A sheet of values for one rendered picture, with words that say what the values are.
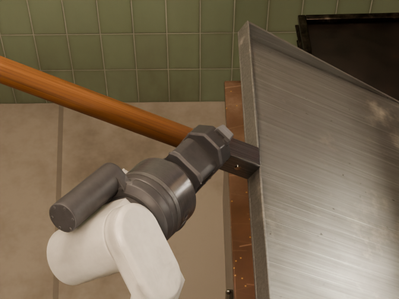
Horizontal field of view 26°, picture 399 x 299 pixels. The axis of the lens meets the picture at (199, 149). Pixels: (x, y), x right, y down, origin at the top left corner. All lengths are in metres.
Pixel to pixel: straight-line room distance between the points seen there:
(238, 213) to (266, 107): 0.61
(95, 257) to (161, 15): 1.73
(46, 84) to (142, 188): 0.18
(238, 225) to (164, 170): 0.85
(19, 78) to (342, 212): 0.48
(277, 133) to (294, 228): 0.16
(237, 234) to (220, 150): 0.79
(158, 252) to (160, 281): 0.03
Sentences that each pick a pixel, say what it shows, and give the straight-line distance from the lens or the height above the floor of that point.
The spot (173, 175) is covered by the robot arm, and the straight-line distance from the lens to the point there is 0.98.
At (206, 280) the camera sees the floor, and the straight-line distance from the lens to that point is 2.41.
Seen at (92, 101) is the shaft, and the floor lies 1.31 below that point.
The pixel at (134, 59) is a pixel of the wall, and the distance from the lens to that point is 2.70.
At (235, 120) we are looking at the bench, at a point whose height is 0.58.
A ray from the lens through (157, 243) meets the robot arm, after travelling 0.90.
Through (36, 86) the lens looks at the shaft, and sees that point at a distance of 1.02.
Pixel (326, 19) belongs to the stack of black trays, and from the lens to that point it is 1.83.
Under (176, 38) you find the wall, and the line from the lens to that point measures 2.64.
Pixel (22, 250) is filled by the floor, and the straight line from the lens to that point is 2.52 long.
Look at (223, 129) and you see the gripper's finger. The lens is 1.10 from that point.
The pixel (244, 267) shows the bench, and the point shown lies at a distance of 1.75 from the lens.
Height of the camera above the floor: 2.05
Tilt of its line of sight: 50 degrees down
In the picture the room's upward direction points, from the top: straight up
